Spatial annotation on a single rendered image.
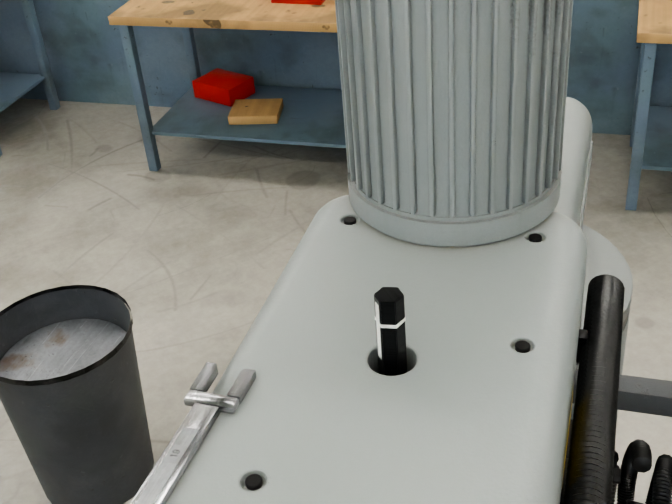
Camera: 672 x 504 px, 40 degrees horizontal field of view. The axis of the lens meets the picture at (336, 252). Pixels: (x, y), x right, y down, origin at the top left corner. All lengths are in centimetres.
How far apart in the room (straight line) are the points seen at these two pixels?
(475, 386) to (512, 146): 21
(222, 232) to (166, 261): 33
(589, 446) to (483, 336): 12
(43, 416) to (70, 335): 35
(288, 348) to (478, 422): 16
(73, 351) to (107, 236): 162
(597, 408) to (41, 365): 245
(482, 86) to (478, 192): 10
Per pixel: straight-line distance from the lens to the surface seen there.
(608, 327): 87
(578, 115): 138
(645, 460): 112
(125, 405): 300
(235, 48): 551
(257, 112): 496
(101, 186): 509
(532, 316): 73
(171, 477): 62
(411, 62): 73
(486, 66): 74
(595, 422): 77
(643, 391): 106
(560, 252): 81
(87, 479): 312
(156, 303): 408
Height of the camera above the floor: 234
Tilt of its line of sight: 34 degrees down
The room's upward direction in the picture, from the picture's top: 5 degrees counter-clockwise
